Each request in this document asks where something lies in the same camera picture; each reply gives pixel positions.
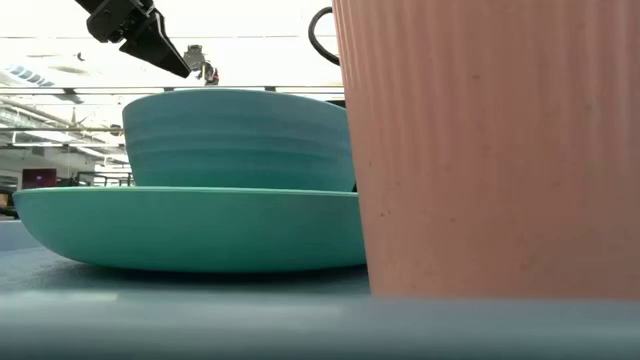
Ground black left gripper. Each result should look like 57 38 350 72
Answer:
74 0 192 79

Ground blue bowl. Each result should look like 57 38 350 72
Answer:
122 88 357 194

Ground teal plate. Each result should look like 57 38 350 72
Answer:
13 185 369 274

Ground pink ribbed cup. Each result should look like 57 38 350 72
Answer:
331 0 640 301

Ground blue plastic tray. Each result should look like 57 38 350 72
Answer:
0 219 640 360

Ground black railing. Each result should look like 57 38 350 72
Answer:
74 171 135 188

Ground purple screen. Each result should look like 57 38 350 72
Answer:
21 168 58 190

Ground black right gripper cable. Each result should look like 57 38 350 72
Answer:
307 5 342 67

